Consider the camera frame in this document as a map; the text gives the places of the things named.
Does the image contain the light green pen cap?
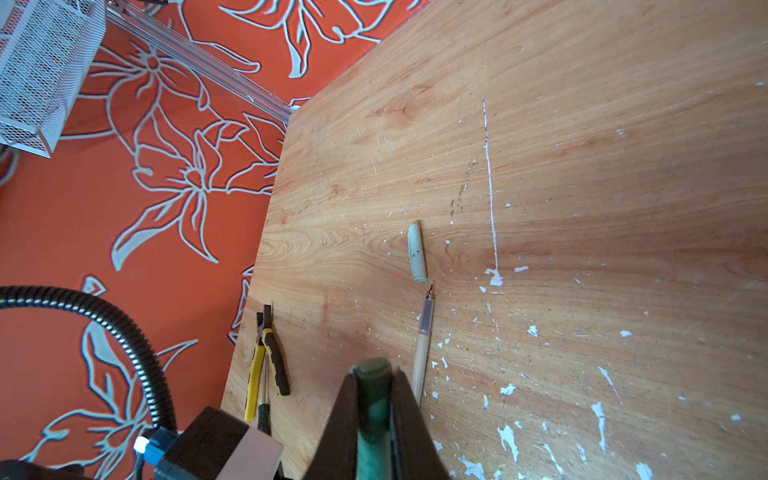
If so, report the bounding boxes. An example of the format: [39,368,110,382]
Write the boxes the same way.
[407,222,428,283]

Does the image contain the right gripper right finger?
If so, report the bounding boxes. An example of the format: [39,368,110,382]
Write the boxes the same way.
[390,370,450,480]

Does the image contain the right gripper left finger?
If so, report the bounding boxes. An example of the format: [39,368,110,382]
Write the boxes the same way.
[303,373,359,480]

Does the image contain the dark green pen cap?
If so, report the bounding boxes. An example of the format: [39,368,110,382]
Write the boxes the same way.
[352,357,392,480]

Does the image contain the white wire basket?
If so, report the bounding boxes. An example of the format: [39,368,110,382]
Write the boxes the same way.
[1,0,106,158]

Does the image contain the left black corrugated cable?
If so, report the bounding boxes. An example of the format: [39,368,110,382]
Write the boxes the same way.
[0,285,178,433]

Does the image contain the yellow handled pliers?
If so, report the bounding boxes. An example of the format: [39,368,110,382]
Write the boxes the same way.
[244,304,291,435]

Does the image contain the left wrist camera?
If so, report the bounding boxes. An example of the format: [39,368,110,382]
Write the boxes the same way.
[134,407,285,480]

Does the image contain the grey green pen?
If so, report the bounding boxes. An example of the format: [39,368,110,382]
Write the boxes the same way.
[411,285,435,405]

